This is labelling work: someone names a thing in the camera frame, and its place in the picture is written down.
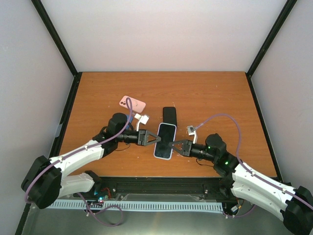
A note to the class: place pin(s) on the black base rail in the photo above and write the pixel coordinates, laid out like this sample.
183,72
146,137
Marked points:
205,188

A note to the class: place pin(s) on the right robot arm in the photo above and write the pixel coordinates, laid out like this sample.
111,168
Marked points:
293,206

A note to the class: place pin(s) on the left black frame post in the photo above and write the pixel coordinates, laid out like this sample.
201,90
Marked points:
54,35

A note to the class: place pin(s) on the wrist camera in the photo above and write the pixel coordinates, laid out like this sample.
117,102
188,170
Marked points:
192,132
141,119

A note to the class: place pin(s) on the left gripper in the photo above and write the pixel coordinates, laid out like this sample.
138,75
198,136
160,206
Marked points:
143,136

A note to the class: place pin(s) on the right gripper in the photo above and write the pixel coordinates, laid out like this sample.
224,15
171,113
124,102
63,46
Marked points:
186,147

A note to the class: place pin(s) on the right black frame post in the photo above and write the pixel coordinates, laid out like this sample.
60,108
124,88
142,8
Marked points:
283,15

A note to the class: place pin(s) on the light blue phone case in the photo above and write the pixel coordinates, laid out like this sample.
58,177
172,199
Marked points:
174,137

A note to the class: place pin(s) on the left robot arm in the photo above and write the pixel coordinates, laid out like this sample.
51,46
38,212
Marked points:
51,178

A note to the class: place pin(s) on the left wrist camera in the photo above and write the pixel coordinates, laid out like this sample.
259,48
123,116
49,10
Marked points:
141,119

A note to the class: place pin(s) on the black frame post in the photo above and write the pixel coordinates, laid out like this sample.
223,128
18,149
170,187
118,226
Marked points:
54,35
283,15

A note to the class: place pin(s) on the light blue cable duct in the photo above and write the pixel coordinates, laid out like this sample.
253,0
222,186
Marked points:
145,206

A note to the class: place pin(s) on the pink phone case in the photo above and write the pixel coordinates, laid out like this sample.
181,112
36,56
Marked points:
137,105

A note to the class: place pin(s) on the blue phone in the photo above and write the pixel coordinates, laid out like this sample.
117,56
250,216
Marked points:
130,118

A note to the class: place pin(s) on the black phone case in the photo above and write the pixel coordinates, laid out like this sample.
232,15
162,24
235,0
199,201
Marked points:
170,115

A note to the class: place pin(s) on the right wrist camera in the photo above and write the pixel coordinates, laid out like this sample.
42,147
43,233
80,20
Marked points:
192,132

